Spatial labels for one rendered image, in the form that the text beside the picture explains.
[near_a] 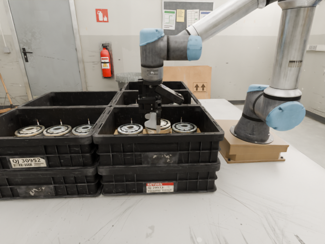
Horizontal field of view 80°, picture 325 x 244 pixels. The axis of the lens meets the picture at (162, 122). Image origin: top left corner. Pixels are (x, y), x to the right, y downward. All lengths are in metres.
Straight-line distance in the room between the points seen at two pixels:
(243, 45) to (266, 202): 3.65
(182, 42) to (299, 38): 0.35
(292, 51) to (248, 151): 0.41
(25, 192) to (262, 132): 0.91
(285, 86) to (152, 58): 0.44
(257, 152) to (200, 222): 0.43
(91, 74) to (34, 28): 1.12
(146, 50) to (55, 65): 3.54
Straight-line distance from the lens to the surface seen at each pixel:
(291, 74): 0.76
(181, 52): 0.63
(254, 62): 4.34
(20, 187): 0.80
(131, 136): 0.58
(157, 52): 0.63
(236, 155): 0.90
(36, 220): 0.74
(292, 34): 0.74
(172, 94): 0.69
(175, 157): 0.62
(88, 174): 0.67
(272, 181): 0.87
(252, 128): 0.92
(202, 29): 0.77
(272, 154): 0.98
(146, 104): 0.69
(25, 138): 0.68
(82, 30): 3.94
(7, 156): 0.74
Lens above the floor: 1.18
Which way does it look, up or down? 22 degrees down
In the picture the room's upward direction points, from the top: straight up
